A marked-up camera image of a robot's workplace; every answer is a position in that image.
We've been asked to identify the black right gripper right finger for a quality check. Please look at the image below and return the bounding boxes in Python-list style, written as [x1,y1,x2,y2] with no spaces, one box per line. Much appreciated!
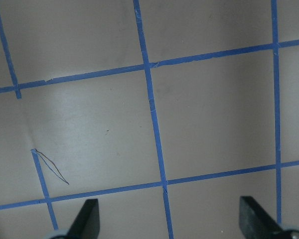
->
[239,196,291,239]

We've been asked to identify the loose blue tape strand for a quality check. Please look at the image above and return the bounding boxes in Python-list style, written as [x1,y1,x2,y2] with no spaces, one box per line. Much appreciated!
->
[34,149,70,185]

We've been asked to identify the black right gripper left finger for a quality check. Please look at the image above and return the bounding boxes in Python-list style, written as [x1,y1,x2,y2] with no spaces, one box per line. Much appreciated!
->
[66,199,100,239]

